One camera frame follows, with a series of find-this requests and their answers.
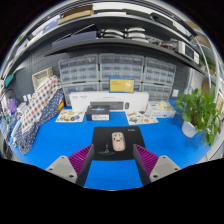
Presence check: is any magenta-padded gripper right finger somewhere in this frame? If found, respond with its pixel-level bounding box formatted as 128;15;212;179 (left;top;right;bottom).
132;143;182;187

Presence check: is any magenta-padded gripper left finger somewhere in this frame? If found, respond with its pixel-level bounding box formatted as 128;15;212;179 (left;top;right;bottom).
45;143;95;188

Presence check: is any pink transparent computer mouse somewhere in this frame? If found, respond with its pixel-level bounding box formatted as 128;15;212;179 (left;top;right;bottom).
111;131;126;152

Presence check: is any black mouse pad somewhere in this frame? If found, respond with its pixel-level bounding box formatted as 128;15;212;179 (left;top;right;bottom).
91;125;147;162

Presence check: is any dark blue small box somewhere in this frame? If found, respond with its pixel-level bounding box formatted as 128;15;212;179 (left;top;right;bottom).
85;105;111;122

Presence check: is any navy polka-dot cloth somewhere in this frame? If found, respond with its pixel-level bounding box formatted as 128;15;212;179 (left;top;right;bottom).
14;88;65;155

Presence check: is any white keyboard packaging box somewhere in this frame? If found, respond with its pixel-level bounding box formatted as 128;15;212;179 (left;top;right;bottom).
68;91;150;114

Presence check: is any potted green plant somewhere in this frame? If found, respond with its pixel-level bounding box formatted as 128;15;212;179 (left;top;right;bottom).
175;87;223;146

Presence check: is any red blue checkered cloth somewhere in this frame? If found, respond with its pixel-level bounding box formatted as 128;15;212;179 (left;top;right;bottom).
20;75;63;126

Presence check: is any yellow sign card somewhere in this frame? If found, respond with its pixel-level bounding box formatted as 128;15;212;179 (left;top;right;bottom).
108;77;136;94

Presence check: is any purple object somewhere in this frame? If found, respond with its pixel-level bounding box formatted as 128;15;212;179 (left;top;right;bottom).
7;98;18;115

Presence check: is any grey drawer cabinet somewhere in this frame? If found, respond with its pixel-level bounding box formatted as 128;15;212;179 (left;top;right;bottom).
58;53;100;106
98;53;145;93
142;57;178;102

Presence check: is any white wire basket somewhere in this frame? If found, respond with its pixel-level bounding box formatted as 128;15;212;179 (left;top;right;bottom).
31;67;54;90

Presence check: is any wall shelf unit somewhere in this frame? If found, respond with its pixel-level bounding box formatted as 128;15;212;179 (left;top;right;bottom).
6;1;214;78

